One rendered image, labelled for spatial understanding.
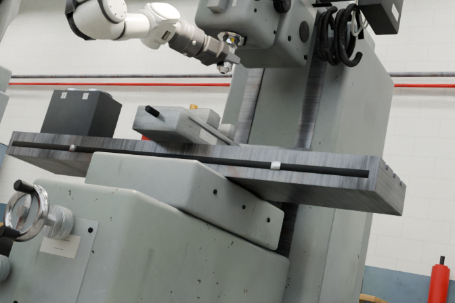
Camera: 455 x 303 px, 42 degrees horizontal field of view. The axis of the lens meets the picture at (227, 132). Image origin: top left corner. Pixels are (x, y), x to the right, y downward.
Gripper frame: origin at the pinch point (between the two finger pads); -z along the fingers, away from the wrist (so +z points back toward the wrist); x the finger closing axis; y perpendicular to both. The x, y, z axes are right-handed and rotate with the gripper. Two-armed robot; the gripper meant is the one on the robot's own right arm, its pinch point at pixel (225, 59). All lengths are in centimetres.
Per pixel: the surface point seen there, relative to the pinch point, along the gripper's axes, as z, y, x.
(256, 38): -4.7, -7.6, -6.2
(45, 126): 30, 26, 57
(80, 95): 25, 14, 47
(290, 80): -34.4, -10.9, 13.6
